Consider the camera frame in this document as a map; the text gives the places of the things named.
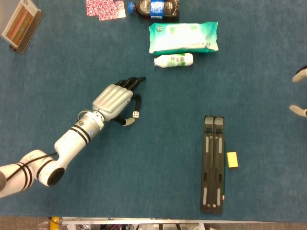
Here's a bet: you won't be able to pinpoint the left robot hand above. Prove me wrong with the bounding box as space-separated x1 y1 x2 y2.
92 76 147 127

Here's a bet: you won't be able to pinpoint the white plastic bottle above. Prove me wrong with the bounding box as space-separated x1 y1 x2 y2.
153 53 194 68

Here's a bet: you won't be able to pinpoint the red white patterned cards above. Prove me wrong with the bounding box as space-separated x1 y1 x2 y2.
85 0 127 22

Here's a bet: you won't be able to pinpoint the green wet wipes pack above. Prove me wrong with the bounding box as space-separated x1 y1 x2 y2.
148 21 219 56

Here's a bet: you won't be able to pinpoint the cola bottle blue cap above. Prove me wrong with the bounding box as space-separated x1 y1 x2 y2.
127 0 180 23

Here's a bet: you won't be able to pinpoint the black folding stand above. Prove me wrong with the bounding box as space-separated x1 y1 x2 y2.
200 115 226 214

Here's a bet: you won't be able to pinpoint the yellow object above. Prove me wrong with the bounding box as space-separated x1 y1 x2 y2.
49 216 60 230

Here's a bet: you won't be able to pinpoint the green pencil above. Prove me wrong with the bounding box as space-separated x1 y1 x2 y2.
222 140 228 201

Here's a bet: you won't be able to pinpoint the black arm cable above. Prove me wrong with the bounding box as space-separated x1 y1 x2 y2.
6 152 59 182

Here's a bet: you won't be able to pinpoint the metal frame rail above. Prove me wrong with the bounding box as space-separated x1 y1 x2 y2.
61 217 204 230

